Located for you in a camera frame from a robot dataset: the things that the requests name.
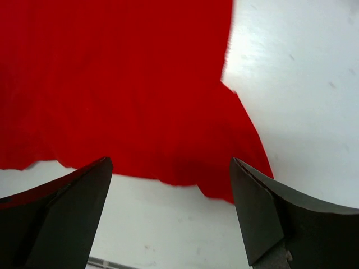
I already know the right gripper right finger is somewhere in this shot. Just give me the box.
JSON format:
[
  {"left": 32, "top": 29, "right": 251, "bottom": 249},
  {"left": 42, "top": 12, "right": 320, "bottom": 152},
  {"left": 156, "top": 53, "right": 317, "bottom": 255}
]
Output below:
[{"left": 229, "top": 158, "right": 358, "bottom": 269}]

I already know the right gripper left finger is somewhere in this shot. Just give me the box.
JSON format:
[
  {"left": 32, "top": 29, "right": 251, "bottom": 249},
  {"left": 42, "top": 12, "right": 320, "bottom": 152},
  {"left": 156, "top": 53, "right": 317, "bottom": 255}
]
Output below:
[{"left": 1, "top": 157, "right": 113, "bottom": 269}]

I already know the red t shirt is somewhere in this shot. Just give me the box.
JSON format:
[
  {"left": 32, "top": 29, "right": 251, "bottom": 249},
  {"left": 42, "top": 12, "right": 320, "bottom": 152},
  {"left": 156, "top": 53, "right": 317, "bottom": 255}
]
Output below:
[{"left": 1, "top": 1, "right": 273, "bottom": 203}]

